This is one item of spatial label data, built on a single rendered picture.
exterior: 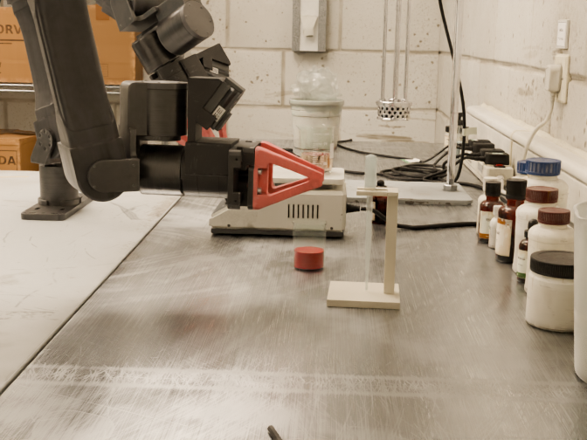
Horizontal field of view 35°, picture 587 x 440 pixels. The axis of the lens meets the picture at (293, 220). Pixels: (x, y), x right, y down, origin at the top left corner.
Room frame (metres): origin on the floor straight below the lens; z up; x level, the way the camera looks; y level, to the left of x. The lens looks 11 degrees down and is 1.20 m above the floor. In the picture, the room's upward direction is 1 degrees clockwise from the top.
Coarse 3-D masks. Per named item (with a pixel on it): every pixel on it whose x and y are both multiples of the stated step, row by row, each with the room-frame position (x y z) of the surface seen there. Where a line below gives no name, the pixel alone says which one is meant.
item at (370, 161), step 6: (372, 156) 1.02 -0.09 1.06; (366, 162) 1.02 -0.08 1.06; (372, 162) 1.02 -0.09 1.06; (366, 168) 1.02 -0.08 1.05; (372, 168) 1.02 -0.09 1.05; (366, 174) 1.02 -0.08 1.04; (372, 174) 1.02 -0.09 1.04; (366, 180) 1.02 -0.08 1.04; (372, 180) 1.02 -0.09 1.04; (366, 186) 1.02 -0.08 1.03; (372, 186) 1.02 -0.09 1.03
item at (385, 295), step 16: (368, 192) 1.01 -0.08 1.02; (384, 192) 1.01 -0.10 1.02; (384, 256) 1.03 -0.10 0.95; (384, 272) 1.02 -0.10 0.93; (336, 288) 1.04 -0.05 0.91; (352, 288) 1.04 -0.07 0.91; (368, 288) 1.04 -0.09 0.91; (384, 288) 1.02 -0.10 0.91; (336, 304) 0.99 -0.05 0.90; (352, 304) 0.99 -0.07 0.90; (368, 304) 0.99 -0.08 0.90; (384, 304) 0.99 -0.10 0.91
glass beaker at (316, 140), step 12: (300, 132) 1.39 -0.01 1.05; (312, 132) 1.38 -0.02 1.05; (324, 132) 1.38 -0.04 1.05; (300, 144) 1.39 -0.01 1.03; (312, 144) 1.38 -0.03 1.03; (324, 144) 1.38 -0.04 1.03; (300, 156) 1.39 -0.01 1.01; (312, 156) 1.38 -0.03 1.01; (324, 156) 1.38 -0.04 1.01; (324, 168) 1.38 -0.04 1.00
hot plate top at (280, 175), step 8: (280, 168) 1.43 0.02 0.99; (336, 168) 1.44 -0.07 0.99; (280, 176) 1.35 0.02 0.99; (288, 176) 1.35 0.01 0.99; (296, 176) 1.35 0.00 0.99; (304, 176) 1.36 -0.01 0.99; (328, 176) 1.36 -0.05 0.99; (336, 176) 1.36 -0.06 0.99; (344, 176) 1.37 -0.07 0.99; (328, 184) 1.34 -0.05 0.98; (336, 184) 1.34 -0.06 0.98
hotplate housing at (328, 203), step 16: (320, 192) 1.34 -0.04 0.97; (336, 192) 1.34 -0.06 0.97; (224, 208) 1.35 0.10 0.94; (240, 208) 1.34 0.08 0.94; (272, 208) 1.34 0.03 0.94; (288, 208) 1.34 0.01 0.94; (304, 208) 1.34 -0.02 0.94; (320, 208) 1.34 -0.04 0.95; (336, 208) 1.34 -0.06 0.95; (352, 208) 1.42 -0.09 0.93; (224, 224) 1.34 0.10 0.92; (240, 224) 1.34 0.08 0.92; (256, 224) 1.34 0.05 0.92; (272, 224) 1.34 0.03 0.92; (288, 224) 1.34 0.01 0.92; (336, 224) 1.34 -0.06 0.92
